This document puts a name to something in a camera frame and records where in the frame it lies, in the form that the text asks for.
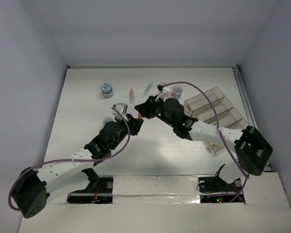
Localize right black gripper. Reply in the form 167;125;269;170
135;95;176;128

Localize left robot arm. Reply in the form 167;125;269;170
8;114;144;218

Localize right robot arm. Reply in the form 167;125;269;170
134;96;273;190

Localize green highlighter on table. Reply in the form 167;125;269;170
143;82;154;95

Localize clear jar blue contents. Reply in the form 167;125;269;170
102;117;113;125

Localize clear jar purple contents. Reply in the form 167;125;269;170
172;85;183;99

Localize blue lidded paint jar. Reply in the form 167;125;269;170
101;82;113;98

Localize silver foil strip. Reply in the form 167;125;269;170
112;175;200;205

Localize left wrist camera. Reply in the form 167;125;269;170
112;102;128;115

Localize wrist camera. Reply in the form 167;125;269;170
155;83;170;101
112;102;128;115

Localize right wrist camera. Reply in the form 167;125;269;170
155;83;170;101

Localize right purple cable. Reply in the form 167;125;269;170
162;82;250;202

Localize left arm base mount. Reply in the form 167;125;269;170
67;168;113;204

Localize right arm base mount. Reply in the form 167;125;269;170
196;164;245;203

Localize aluminium rail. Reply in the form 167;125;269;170
232;66;273;176

